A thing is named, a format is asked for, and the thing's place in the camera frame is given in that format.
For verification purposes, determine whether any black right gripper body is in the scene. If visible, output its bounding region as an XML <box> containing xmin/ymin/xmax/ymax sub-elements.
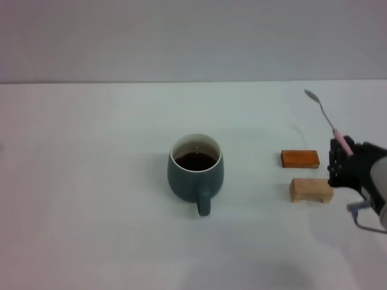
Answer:
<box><xmin>339</xmin><ymin>156</ymin><xmax>379</xmax><ymax>213</ymax></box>

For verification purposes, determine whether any pink handled metal spoon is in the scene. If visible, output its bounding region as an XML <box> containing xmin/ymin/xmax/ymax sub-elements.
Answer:
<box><xmin>304</xmin><ymin>89</ymin><xmax>354</xmax><ymax>156</ymax></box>

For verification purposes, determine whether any grey ceramic mug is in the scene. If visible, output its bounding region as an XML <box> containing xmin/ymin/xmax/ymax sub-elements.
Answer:
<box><xmin>167</xmin><ymin>133</ymin><xmax>226</xmax><ymax>218</ymax></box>

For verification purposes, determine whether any light wooden spoon rest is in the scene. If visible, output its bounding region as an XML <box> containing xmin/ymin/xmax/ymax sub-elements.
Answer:
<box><xmin>289</xmin><ymin>178</ymin><xmax>334</xmax><ymax>204</ymax></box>

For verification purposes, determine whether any orange wooden block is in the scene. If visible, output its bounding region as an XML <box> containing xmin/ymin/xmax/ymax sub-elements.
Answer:
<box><xmin>280</xmin><ymin>149</ymin><xmax>320</xmax><ymax>170</ymax></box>

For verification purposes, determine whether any dark coffee liquid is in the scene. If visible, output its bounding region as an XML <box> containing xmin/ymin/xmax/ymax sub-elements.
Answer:
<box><xmin>174</xmin><ymin>152</ymin><xmax>217</xmax><ymax>172</ymax></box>

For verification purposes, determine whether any cable with clear plug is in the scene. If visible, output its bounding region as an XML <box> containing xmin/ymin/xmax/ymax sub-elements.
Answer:
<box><xmin>346</xmin><ymin>199</ymin><xmax>387</xmax><ymax>234</ymax></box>

